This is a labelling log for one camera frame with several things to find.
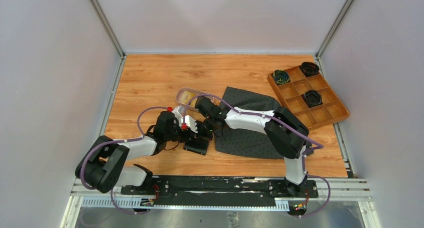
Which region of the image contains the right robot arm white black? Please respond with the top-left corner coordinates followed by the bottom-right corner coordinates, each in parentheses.
top-left (194, 96), bottom-right (309, 197)

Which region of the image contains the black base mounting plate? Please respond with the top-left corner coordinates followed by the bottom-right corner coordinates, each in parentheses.
top-left (120, 175), bottom-right (319, 207)

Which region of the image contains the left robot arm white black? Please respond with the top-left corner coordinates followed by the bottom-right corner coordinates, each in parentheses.
top-left (75, 106), bottom-right (185, 194)

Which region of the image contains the coiled black belt middle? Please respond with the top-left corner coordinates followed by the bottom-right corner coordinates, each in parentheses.
top-left (301, 90), bottom-right (323, 108)

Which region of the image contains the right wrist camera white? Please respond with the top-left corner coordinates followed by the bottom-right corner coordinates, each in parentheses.
top-left (180, 115), bottom-right (198, 133)

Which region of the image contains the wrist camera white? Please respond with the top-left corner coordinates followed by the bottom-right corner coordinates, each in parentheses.
top-left (180, 115), bottom-right (198, 133)
top-left (171, 105), bottom-right (184, 122)

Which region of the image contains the coiled black belt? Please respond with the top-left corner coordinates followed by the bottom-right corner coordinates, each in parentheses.
top-left (301, 90), bottom-right (323, 108)
top-left (299, 62), bottom-right (320, 77)

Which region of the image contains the aluminium frame rail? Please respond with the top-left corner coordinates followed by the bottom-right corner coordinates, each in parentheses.
top-left (61, 175), bottom-right (381, 227)

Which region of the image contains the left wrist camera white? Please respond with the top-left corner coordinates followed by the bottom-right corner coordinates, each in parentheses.
top-left (171, 105), bottom-right (184, 122)

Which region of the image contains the dark grey dotted cloth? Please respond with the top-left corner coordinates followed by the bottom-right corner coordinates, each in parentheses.
top-left (215, 87), bottom-right (309, 159)

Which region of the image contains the gold credit card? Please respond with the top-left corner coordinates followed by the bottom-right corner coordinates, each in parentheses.
top-left (179, 90), bottom-right (196, 104)

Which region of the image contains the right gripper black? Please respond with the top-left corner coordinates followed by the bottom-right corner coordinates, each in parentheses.
top-left (190, 117), bottom-right (217, 144)

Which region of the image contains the coiled black belt top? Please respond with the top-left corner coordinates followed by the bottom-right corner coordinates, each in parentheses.
top-left (299, 62), bottom-right (320, 77)

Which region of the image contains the brown wooden compartment tray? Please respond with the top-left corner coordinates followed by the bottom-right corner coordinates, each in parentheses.
top-left (267, 62), bottom-right (350, 130)

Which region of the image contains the black leather card holder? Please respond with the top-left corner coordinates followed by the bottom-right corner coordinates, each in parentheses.
top-left (183, 138), bottom-right (211, 155)

